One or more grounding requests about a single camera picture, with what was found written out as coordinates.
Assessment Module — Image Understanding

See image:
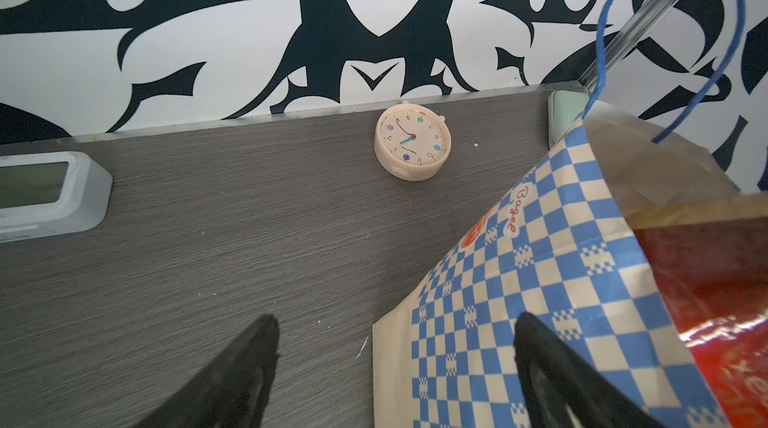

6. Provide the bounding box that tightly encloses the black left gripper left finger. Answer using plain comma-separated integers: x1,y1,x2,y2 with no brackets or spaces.
136,314,279,427

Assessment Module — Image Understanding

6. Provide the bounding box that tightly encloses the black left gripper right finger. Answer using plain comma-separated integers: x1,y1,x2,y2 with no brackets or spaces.
514,312,661,427

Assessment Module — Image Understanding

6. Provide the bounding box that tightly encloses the blue checkered paper bag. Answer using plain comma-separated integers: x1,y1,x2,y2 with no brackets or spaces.
371,0,768,428

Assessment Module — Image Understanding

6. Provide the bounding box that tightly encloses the red fruit snack bag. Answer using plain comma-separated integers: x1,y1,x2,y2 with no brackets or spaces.
635,219,767,427

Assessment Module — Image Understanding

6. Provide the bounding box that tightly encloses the white digital clock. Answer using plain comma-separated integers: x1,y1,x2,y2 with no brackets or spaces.
1,151,113,243

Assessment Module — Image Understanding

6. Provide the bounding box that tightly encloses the mint green case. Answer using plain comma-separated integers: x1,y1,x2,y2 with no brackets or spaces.
547,90,589,148

